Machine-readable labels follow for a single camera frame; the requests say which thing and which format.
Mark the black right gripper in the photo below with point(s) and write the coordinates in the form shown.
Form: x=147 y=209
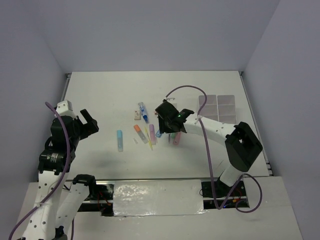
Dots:
x=163 y=128

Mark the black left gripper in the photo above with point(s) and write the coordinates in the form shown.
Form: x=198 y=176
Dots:
x=89 y=128

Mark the yellow thin highlighter pen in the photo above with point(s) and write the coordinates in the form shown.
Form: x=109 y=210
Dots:
x=148 y=138

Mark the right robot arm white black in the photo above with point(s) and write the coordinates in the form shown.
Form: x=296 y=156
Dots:
x=241 y=143

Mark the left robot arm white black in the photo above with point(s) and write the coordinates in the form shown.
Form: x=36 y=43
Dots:
x=50 y=218

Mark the blue correction tape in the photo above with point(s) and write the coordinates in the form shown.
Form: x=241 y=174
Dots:
x=158 y=134

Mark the purple highlighter marker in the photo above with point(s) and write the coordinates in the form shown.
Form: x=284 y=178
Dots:
x=152 y=134

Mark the blue white glue tube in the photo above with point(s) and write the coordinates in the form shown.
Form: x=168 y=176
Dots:
x=143 y=112

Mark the orange highlighter marker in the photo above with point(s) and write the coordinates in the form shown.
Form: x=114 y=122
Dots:
x=140 y=134

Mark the small white orange eraser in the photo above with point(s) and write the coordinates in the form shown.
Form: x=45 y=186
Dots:
x=137 y=115

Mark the blue highlighter marker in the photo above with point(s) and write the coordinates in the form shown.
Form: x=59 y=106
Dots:
x=120 y=146

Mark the white compartment organizer box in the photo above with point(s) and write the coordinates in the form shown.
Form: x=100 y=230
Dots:
x=221 y=108

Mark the silver foil covered panel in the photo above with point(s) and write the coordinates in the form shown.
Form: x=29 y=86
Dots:
x=157 y=198

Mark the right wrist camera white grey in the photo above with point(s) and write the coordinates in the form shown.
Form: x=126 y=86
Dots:
x=170 y=102

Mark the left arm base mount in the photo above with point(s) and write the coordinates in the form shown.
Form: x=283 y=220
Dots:
x=100 y=200

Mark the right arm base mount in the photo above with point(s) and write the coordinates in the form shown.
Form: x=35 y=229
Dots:
x=238 y=195

